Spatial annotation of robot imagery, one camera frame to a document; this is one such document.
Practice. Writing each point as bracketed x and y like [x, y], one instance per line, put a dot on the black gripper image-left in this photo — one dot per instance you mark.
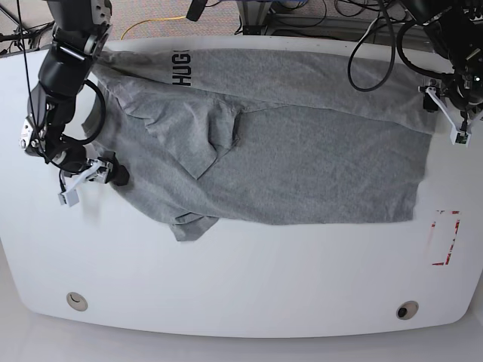
[73, 160]

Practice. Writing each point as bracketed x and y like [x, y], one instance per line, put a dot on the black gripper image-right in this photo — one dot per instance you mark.
[465, 95]

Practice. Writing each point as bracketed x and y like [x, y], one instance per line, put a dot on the grey T-shirt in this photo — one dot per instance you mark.
[274, 137]

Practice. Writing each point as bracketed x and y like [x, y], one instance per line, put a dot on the red tape rectangle marker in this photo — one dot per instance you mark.
[443, 235]

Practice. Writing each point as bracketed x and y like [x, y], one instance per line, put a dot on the black tripod stand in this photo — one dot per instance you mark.
[17, 36]

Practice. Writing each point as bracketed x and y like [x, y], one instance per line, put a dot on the black cylinder object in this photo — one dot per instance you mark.
[196, 9]

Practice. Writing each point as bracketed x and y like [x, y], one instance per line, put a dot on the wrist camera image-right arm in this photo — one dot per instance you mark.
[460, 138]

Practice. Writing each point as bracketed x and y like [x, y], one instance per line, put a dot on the wrist camera image-left arm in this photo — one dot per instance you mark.
[69, 198]

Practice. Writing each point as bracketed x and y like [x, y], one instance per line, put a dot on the left table cable grommet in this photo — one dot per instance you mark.
[77, 301]

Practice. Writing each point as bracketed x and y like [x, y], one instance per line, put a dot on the table cable grommet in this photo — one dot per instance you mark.
[77, 301]
[407, 310]

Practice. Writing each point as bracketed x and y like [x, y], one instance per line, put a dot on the aluminium frame with cables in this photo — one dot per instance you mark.
[334, 20]

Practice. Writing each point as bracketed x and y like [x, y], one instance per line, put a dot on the right table cable grommet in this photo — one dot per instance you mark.
[407, 310]

